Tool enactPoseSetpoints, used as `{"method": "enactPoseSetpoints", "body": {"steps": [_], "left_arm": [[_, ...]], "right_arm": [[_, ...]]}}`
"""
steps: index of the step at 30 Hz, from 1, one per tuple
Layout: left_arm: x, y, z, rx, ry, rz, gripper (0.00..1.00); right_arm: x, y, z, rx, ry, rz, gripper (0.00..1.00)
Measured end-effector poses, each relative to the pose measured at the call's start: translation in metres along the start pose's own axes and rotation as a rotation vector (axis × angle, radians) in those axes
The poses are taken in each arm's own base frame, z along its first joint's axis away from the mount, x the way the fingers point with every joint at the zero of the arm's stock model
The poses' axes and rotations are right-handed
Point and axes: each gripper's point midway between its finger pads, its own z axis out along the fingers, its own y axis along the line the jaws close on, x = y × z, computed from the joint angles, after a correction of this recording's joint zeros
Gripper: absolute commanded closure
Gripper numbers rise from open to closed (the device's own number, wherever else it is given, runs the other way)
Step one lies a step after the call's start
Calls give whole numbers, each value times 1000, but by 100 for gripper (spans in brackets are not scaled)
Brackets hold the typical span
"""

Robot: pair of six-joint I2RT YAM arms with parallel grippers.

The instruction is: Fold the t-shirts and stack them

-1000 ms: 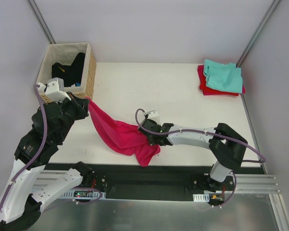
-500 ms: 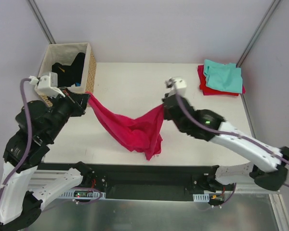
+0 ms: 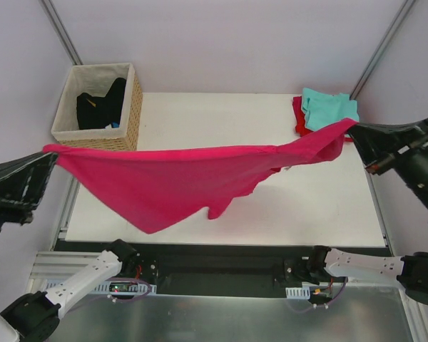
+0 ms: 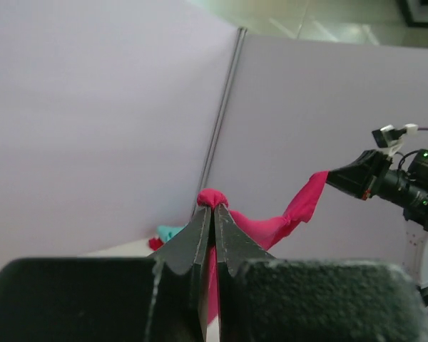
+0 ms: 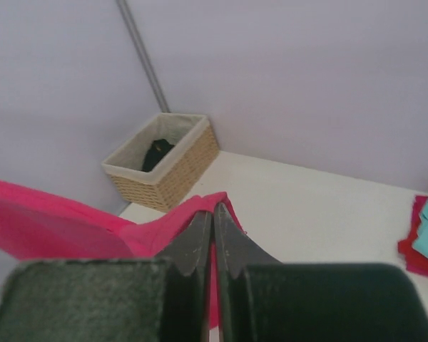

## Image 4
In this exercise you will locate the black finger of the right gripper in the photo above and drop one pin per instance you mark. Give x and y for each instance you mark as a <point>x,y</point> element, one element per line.
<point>354,185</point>
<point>363,167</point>

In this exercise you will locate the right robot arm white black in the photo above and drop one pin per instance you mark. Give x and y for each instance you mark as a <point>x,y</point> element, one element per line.
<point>415,262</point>

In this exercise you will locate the pink t shirt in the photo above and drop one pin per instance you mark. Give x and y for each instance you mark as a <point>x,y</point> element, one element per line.
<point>269,232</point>

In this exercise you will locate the red folded t shirt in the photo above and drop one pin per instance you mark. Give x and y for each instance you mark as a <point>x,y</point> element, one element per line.
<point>155,243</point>

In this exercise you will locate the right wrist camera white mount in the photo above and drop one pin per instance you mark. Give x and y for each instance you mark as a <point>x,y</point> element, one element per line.
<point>389,139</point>

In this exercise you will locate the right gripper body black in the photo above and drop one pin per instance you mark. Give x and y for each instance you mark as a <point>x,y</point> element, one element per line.
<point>395,186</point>

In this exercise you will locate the teal folded t shirt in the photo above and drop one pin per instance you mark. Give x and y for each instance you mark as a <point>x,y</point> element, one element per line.
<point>166,233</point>

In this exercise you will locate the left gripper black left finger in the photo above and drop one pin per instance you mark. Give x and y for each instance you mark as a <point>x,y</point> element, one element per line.
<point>161,297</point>

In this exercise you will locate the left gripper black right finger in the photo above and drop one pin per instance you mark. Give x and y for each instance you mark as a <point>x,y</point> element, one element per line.
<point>263,298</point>

